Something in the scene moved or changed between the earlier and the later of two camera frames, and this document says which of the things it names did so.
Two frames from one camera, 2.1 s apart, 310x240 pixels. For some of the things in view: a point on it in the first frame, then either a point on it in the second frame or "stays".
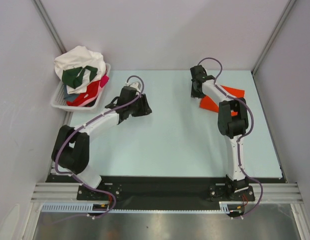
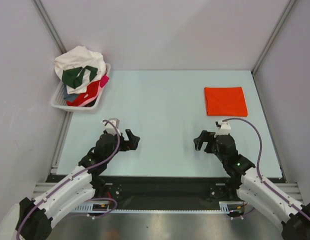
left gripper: [145, 109] → [132, 143]
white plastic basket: [58, 101] stays
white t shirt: [80, 57] stays
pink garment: [104, 79] stays
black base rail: [196, 193] stays
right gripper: [195, 85] → [209, 143]
